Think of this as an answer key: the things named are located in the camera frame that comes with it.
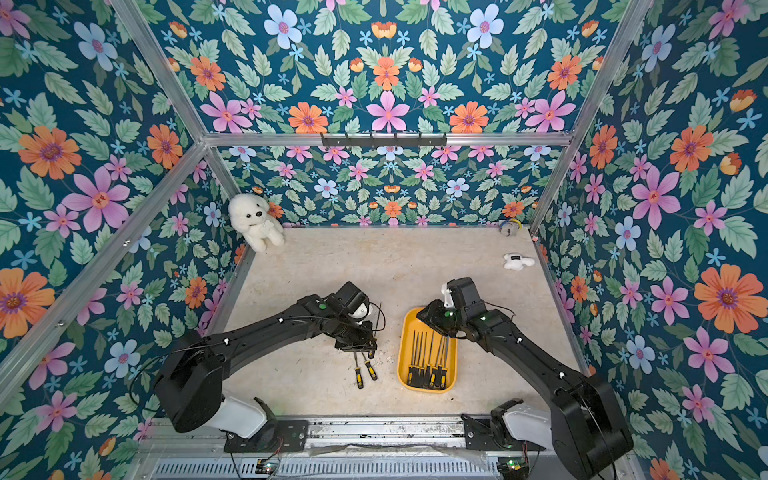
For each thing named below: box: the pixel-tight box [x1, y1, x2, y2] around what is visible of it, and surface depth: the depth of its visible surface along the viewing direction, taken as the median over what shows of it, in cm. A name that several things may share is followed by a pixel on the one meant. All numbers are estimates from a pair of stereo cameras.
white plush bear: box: [228, 193, 285, 252], surface depth 106 cm
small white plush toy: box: [503, 254, 535, 270], surface depth 109 cm
